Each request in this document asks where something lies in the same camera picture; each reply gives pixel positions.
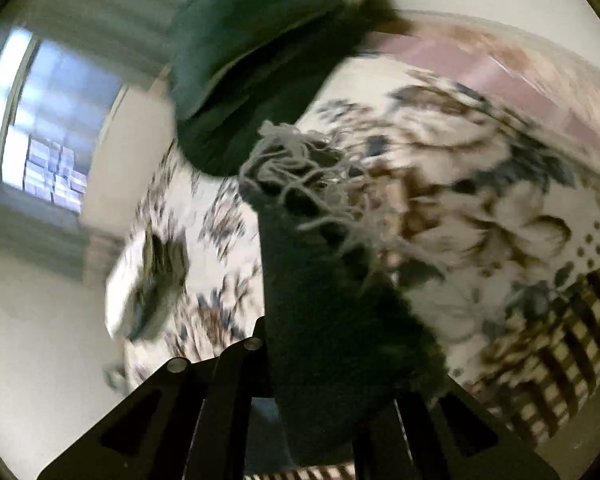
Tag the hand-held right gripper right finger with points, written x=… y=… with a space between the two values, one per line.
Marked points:
x=425 y=410

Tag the window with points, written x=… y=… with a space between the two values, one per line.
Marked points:
x=45 y=120

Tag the grey patterned cloth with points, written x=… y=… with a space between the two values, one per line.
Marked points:
x=155 y=285

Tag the pink blanket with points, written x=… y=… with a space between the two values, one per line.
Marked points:
x=505 y=85

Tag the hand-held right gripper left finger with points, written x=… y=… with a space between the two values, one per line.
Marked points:
x=240 y=360

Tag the dark green fringed towel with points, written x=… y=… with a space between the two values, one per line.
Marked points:
x=300 y=240

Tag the floral printed bed sheet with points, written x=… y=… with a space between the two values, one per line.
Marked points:
x=455 y=220

